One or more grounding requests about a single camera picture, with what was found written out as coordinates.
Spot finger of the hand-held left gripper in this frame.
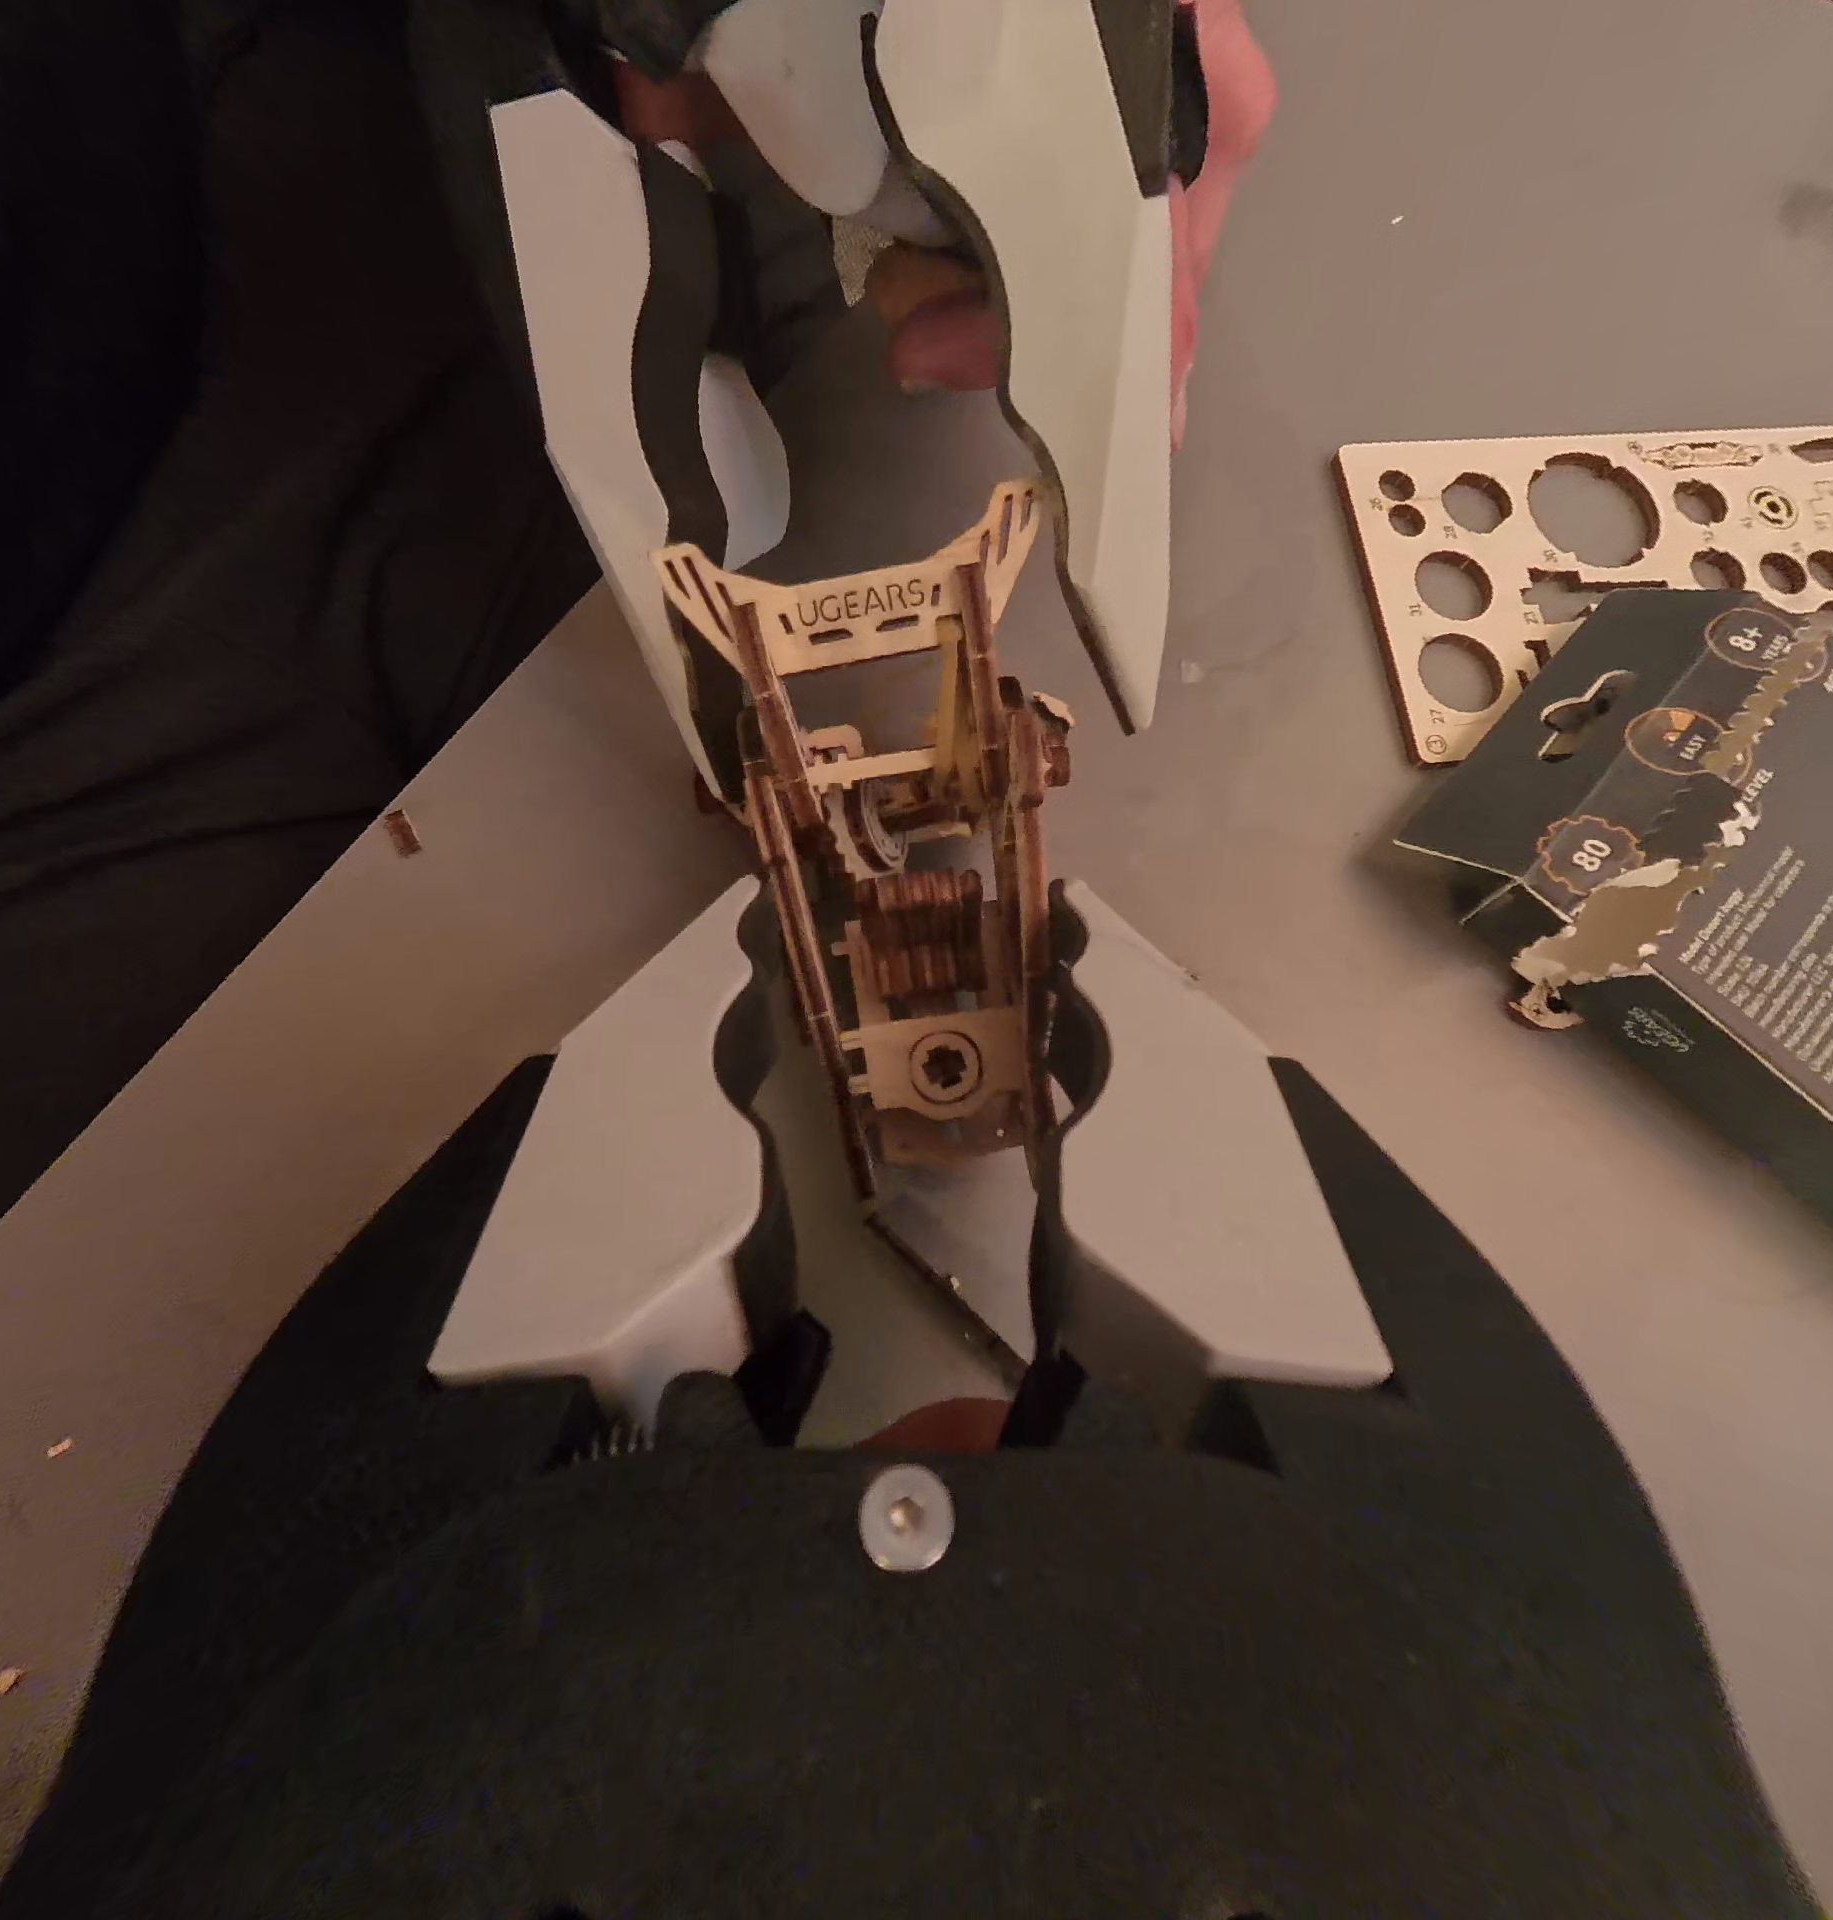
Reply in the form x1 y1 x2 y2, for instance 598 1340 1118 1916
872 0 1180 737
493 94 792 800

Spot wooden model frame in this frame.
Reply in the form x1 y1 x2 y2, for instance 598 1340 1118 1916
654 477 1103 1205

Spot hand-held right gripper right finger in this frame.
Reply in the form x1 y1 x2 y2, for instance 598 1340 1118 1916
1029 881 1396 1388

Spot person's left hand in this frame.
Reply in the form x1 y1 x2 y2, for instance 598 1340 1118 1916
1168 0 1281 444

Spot black model kit box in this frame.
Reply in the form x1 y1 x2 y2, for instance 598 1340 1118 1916
1372 586 1833 1160

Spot punched wooden parts sheet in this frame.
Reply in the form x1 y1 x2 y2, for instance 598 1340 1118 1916
1333 425 1833 772

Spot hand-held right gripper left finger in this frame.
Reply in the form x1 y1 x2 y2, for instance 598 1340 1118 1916
429 879 798 1420

